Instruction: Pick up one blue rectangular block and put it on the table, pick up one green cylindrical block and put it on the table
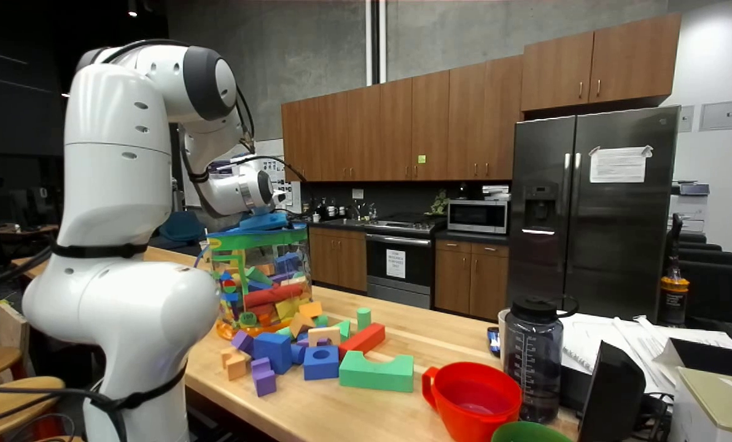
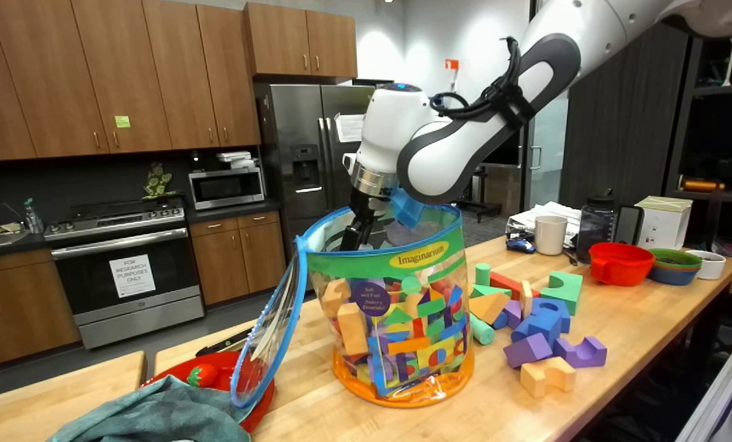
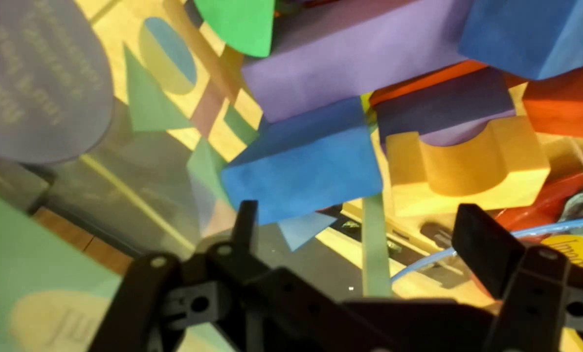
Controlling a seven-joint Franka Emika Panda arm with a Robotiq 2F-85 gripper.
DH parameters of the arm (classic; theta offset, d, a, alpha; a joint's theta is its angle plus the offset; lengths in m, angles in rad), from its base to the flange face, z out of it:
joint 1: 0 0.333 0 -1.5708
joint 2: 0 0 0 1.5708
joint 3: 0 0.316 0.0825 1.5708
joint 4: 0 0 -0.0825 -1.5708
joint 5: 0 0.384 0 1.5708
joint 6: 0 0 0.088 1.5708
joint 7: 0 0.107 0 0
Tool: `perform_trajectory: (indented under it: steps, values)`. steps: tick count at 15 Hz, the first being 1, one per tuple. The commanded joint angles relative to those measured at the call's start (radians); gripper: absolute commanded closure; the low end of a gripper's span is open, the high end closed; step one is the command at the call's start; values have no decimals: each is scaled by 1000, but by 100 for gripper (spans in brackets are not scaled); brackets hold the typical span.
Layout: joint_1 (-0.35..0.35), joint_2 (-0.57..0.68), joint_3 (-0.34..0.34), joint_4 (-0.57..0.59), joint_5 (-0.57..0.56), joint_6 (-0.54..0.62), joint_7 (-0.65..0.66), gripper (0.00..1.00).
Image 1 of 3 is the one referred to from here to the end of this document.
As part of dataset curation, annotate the green triangle foam block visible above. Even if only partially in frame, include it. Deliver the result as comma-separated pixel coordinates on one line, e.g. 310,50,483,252
314,312,354,343

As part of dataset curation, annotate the large red orange block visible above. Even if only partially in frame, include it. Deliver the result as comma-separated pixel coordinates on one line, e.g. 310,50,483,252
244,281,311,312

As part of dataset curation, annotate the pale yellow rectangular block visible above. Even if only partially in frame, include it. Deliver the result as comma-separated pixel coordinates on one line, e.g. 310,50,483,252
306,323,343,349

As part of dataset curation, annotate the blue cylinder foam block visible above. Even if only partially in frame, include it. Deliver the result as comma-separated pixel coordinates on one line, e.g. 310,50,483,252
287,339,310,369
250,331,295,375

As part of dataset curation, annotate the green arch foam block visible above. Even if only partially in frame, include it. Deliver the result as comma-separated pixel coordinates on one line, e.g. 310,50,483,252
336,349,417,396

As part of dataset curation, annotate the blue square block with hole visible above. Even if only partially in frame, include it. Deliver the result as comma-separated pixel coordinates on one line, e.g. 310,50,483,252
303,341,342,384

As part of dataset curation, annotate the purple rectangular foam block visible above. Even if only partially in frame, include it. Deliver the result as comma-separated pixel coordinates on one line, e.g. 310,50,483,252
231,328,256,355

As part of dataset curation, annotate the purple arch foam block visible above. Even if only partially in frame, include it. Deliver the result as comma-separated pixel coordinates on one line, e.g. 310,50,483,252
247,355,281,400

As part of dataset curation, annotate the wooden base cabinet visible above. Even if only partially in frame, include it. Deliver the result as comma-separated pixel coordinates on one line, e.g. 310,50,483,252
432,235,513,322
306,225,371,294

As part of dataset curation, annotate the white paper note on oven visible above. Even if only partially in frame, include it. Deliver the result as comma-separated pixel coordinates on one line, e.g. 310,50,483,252
382,247,411,283

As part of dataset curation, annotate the steel kitchen oven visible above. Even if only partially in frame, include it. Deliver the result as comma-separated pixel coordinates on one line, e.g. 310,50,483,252
364,229,438,312

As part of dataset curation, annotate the small potted plant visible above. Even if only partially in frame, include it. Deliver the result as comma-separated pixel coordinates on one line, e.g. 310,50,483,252
428,190,449,219

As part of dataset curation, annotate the steel microwave oven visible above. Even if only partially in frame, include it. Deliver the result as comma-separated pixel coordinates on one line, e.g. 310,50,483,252
445,196,513,239

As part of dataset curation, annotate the white container stack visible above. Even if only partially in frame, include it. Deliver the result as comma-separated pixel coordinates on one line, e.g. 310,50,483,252
479,181,513,204

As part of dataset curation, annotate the small dark device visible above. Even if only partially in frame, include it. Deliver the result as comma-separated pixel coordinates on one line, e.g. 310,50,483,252
483,323,505,362

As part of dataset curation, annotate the vertical metal pipe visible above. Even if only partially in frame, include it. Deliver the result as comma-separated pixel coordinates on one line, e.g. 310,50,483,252
362,0,391,89

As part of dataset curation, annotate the blue chair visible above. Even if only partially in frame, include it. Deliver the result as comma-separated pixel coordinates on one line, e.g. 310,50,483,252
153,208,210,250

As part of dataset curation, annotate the red plastic measuring cup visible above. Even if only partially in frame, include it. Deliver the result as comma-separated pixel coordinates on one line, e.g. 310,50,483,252
421,362,526,442

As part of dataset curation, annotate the dark water bottle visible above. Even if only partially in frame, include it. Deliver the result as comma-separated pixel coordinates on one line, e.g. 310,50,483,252
502,294,565,425

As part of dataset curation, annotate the dark steel refrigerator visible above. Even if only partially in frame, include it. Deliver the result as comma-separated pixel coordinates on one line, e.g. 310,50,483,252
505,102,683,322

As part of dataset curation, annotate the white paper note on refrigerator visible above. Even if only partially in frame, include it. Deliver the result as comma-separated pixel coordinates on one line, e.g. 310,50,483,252
588,143,656,187

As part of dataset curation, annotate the green plastic bowl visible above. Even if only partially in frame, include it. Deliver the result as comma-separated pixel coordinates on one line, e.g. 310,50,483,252
489,418,575,442

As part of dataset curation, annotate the stack of white papers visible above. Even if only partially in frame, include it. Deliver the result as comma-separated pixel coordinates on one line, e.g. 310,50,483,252
559,309,732,398

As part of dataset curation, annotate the black flat device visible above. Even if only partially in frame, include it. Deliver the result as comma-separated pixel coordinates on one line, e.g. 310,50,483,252
575,339,649,442

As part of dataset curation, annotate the bottle with orange lid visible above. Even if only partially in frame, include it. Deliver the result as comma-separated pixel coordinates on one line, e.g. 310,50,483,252
659,258,692,327

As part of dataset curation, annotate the white office printer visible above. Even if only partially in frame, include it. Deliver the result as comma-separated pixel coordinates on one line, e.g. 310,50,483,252
670,179,713,239

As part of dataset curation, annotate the black office chair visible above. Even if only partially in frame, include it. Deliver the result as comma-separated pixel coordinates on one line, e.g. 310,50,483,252
672,230,732,328

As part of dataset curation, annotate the white cardboard box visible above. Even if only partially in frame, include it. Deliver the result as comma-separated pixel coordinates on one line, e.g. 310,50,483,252
664,337,732,442

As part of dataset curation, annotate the wooden chair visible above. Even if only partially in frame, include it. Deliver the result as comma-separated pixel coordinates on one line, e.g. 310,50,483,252
0,298,67,442

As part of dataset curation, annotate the long wooden wall cabinet row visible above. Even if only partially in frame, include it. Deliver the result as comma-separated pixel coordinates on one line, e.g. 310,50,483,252
281,53,526,185

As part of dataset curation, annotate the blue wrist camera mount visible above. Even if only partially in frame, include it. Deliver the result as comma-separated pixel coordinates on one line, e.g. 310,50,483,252
236,208,296,235

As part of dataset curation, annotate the wooden double door wall cabinet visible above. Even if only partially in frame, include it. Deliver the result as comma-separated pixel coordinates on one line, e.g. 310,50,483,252
519,12,683,116

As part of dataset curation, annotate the small grey wall plate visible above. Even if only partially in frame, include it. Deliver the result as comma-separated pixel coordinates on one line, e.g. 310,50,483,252
676,102,697,134

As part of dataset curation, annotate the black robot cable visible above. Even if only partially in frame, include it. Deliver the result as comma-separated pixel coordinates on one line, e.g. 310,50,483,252
0,242,56,303

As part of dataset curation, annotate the large grey wall plate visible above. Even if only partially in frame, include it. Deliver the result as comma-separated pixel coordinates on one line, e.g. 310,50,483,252
697,99,732,133

